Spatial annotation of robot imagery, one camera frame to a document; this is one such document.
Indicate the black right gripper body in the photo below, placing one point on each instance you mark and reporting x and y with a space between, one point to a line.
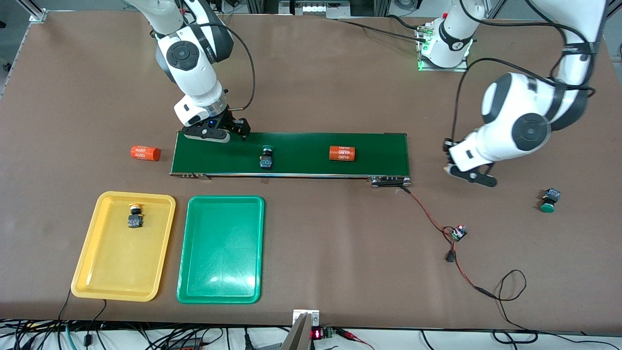
230 121

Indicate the green mushroom push button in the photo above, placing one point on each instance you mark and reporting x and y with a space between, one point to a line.
550 197
266 163

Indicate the orange 4680 cylinder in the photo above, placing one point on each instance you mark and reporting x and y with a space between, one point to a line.
342 153
145 153

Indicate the yellow mushroom push button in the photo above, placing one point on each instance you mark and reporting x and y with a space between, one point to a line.
135 221

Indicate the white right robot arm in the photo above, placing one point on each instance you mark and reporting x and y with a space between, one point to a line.
194 73

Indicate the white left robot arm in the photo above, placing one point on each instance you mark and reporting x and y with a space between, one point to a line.
515 112

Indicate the green belt conveyor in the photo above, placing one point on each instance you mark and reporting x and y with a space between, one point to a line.
301 153

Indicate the small black controller board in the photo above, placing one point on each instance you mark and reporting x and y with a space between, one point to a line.
458 234

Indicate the green plastic tray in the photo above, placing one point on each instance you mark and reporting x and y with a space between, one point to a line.
221 262

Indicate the yellow plastic tray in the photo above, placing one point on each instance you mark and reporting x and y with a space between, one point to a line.
124 262

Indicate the red clip lead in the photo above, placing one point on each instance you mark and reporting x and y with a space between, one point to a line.
347 333

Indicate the red LED display module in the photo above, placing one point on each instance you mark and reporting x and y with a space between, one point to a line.
317 334

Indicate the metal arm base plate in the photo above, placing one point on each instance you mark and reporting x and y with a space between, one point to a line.
442 69

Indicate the black inline switch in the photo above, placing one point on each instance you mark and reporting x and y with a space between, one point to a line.
451 256

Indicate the silver machine frame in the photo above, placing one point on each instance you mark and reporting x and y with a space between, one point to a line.
316 7

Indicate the silver metal bracket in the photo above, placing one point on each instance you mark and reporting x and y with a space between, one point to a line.
315 317

